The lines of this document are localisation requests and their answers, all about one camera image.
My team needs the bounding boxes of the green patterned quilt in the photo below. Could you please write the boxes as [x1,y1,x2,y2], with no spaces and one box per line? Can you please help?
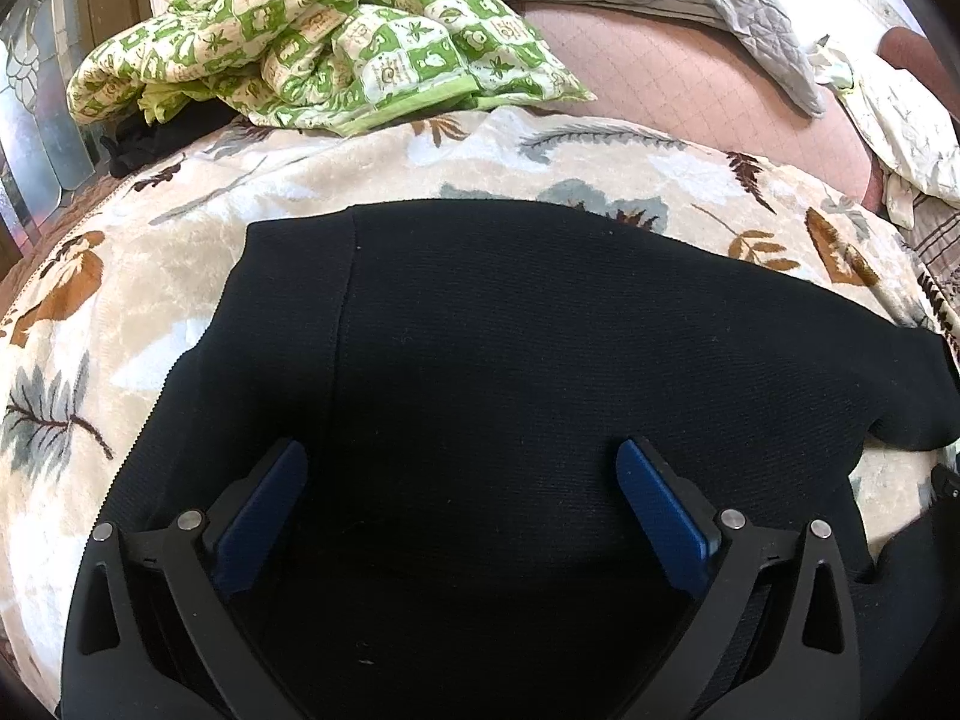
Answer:
[66,0,597,137]

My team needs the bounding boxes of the dark cloth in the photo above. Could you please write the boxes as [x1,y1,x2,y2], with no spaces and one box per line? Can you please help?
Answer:
[101,101,241,181]

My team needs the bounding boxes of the black pants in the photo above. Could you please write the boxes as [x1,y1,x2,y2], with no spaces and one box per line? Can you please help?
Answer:
[56,199,960,720]

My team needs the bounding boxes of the white floral cloth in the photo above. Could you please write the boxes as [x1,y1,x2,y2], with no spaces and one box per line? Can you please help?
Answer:
[806,34,960,230]

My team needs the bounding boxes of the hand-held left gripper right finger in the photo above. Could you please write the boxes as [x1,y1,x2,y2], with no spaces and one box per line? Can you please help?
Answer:
[615,436,878,720]

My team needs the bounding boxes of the brown pillow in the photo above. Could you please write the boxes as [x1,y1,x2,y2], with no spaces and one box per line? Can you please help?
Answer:
[877,26,931,91]

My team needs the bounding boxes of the pink quilted mattress sheet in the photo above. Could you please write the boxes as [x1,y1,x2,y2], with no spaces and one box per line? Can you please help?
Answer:
[510,0,886,211]

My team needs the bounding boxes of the stained glass panel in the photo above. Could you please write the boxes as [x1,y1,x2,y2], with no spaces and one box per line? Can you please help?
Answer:
[0,0,102,241]

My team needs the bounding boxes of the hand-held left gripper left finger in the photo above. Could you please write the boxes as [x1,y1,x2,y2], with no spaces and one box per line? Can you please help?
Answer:
[60,439,308,720]

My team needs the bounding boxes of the beige leaf-print blanket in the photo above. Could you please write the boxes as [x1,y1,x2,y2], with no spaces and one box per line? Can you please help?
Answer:
[0,109,960,713]

